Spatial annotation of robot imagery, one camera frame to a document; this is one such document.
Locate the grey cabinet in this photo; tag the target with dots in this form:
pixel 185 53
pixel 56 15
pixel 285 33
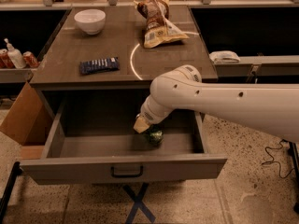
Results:
pixel 122 37

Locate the open grey top drawer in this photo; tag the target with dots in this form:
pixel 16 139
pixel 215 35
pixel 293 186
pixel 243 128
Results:
pixel 94 142

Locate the black chair leg left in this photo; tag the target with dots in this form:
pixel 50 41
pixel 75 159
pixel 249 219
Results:
pixel 15 172

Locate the red soda can at edge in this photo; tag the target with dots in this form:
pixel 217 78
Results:
pixel 5 58

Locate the white pump bottle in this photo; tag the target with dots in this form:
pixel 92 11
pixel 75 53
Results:
pixel 15 55

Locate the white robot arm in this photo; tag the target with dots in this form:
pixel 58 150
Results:
pixel 269 108

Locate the white folded cloth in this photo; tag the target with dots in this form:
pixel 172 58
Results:
pixel 225 56

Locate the brown chip bag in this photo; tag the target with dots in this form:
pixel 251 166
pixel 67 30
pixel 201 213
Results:
pixel 159 29

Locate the brown cardboard box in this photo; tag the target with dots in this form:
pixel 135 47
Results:
pixel 28 121

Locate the white bowl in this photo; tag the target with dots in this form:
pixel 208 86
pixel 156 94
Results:
pixel 90 21

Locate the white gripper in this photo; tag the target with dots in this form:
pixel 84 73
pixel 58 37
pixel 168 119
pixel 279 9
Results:
pixel 146 116

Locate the green soda can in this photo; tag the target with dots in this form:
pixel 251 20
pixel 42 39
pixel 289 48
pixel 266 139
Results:
pixel 154 135

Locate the blue snack bar wrapper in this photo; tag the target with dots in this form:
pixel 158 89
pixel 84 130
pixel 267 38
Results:
pixel 99 66

